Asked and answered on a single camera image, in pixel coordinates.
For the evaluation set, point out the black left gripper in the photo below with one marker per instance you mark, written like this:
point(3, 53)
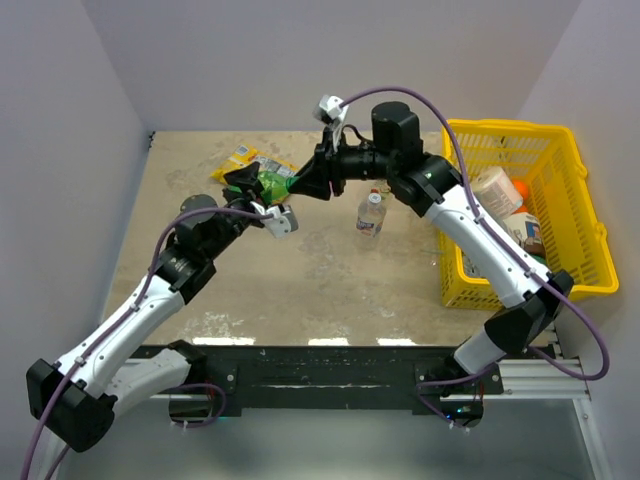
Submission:
point(248, 180)

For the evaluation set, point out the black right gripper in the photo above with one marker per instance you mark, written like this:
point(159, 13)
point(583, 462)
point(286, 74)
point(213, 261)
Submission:
point(319, 176)

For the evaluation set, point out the green plastic bottle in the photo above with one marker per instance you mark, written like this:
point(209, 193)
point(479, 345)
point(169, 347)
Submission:
point(274, 189)

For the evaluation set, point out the small white bottle cap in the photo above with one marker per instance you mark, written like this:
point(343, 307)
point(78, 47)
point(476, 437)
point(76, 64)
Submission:
point(375, 198)

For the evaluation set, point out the small labelled clear bottle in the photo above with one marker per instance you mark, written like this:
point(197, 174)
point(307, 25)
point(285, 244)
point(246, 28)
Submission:
point(370, 219)

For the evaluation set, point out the green bottle cap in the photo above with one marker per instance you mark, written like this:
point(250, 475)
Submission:
point(291, 185)

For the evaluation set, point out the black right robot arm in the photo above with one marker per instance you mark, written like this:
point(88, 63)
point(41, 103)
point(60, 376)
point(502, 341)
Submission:
point(433, 188)

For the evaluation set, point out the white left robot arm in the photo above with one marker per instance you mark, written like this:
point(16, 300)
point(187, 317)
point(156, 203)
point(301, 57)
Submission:
point(69, 396)

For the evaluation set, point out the crumpled clear plastic bottle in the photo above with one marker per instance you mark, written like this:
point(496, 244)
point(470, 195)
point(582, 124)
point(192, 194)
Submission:
point(470, 269)

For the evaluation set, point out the yellow snack bag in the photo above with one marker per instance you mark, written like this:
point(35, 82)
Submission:
point(244, 155)

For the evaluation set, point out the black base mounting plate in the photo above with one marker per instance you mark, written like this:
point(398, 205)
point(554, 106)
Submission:
point(232, 379)

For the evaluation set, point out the orange ball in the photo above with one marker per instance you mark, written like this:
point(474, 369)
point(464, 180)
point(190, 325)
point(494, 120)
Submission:
point(521, 188)

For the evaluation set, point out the orange white carton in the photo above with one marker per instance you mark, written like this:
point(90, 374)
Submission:
point(525, 229)

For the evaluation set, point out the yellow plastic basket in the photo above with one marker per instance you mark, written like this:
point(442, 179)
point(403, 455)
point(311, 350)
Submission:
point(546, 158)

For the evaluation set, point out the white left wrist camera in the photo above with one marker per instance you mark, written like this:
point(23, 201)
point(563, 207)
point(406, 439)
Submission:
point(278, 219)

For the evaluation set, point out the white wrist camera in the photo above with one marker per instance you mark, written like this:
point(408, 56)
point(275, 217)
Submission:
point(278, 219)
point(331, 113)

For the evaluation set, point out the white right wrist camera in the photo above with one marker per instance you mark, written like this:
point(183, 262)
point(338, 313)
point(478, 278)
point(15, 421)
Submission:
point(331, 113)

